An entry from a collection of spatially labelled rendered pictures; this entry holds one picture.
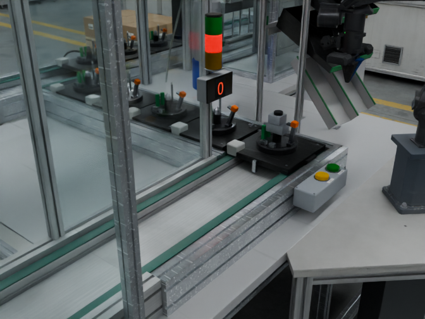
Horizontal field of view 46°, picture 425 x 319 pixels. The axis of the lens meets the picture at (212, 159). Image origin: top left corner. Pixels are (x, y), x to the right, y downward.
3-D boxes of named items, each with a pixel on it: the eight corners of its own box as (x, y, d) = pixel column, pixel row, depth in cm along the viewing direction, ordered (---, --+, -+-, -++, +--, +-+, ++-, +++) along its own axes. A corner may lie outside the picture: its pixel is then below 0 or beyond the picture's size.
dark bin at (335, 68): (352, 66, 176) (362, 49, 171) (329, 73, 168) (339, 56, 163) (299, 21, 188) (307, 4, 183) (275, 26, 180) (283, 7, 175)
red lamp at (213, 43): (225, 50, 146) (225, 33, 144) (214, 54, 143) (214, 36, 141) (212, 47, 149) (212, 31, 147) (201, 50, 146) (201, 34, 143)
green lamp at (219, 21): (225, 33, 144) (226, 16, 142) (214, 36, 141) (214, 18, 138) (212, 30, 147) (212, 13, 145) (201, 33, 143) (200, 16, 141)
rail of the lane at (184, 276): (344, 173, 174) (348, 144, 169) (167, 317, 112) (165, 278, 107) (331, 168, 177) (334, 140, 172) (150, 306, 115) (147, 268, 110)
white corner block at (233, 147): (245, 153, 167) (245, 142, 166) (236, 157, 164) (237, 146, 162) (234, 149, 170) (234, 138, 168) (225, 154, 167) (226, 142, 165)
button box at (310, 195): (346, 185, 158) (348, 168, 155) (313, 213, 143) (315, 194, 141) (326, 178, 162) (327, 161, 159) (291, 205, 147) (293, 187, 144)
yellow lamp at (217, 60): (225, 67, 148) (225, 50, 146) (214, 71, 145) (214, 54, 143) (212, 64, 151) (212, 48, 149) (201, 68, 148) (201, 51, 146)
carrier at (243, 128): (262, 131, 184) (264, 99, 179) (222, 152, 168) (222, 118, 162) (212, 116, 198) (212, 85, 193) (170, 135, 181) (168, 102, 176)
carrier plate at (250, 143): (325, 149, 170) (326, 143, 169) (288, 175, 153) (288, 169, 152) (266, 131, 184) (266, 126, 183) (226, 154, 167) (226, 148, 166)
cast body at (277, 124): (289, 131, 165) (290, 111, 162) (281, 135, 162) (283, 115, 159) (267, 125, 170) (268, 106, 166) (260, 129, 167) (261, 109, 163)
